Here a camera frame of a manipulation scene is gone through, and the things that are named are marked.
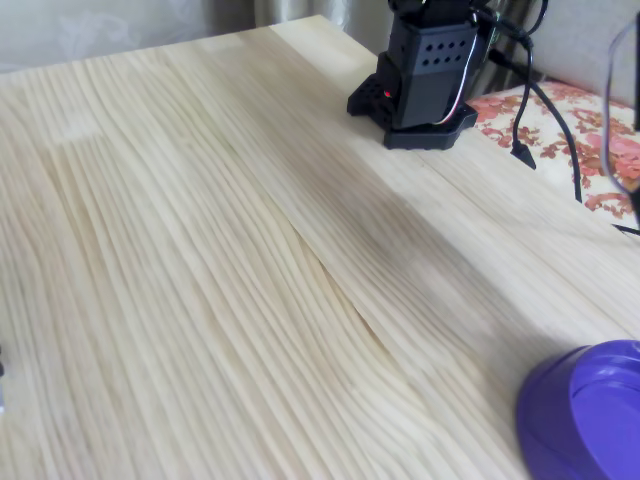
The black robot arm with base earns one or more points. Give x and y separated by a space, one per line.
420 85

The purple plastic bowl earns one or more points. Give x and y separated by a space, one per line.
550 425

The floral patterned cloth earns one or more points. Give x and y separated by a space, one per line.
550 130

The grey upholstered backrest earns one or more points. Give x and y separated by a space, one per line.
575 45

